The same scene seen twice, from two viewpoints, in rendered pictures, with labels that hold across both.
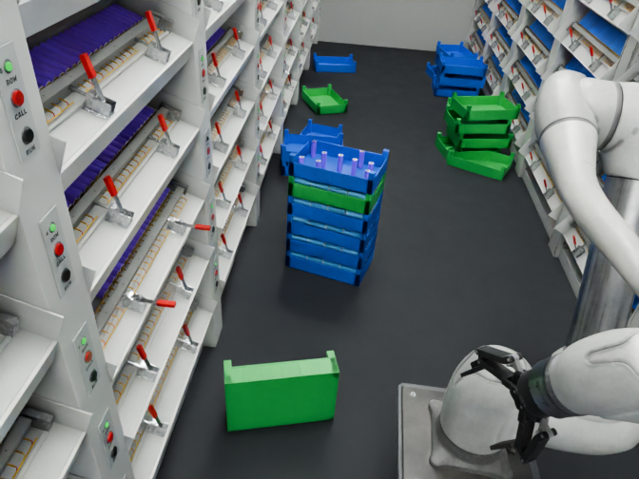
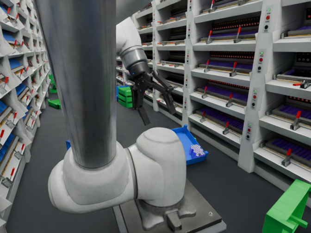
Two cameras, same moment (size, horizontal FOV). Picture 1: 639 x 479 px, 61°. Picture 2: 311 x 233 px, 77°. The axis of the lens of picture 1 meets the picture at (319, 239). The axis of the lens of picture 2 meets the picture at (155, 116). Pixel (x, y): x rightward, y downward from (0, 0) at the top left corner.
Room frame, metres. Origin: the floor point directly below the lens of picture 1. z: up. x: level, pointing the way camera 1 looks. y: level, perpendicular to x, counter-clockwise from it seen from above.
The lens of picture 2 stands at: (1.25, -0.65, 0.73)
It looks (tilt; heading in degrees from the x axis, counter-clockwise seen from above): 19 degrees down; 153
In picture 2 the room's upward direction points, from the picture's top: straight up
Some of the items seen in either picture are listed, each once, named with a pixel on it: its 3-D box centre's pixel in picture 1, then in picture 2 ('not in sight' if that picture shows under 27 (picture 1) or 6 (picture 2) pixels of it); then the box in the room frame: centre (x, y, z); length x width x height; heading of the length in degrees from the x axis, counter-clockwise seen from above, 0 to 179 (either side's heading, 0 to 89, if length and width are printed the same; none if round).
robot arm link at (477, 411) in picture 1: (491, 393); (158, 162); (0.77, -0.40, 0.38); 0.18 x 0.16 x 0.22; 84
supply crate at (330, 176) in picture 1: (339, 162); not in sight; (1.69, -0.05, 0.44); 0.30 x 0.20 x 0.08; 72
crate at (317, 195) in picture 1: (338, 182); not in sight; (1.69, -0.05, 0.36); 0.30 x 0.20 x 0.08; 72
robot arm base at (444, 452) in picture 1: (470, 425); (163, 200); (0.79, -0.38, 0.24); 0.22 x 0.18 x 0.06; 174
